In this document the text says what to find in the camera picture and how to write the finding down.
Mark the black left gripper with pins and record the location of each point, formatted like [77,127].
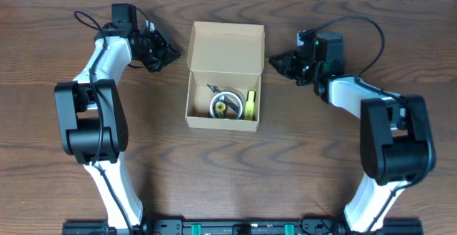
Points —
[166,52]

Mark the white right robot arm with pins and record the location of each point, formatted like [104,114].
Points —
[396,145]

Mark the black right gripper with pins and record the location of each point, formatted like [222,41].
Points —
[283,68]

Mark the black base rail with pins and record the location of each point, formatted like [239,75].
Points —
[179,227]

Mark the cardboard box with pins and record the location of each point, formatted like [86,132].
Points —
[229,56]

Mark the white tape roll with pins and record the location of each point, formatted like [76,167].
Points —
[230,115]

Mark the black pen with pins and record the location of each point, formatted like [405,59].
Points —
[220,95]

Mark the clear tape roll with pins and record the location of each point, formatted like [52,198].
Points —
[235,101]

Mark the black yellow correction tape dispenser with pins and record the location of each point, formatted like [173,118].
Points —
[219,110]

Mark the yellow highlighter marker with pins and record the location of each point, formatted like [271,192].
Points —
[250,105]

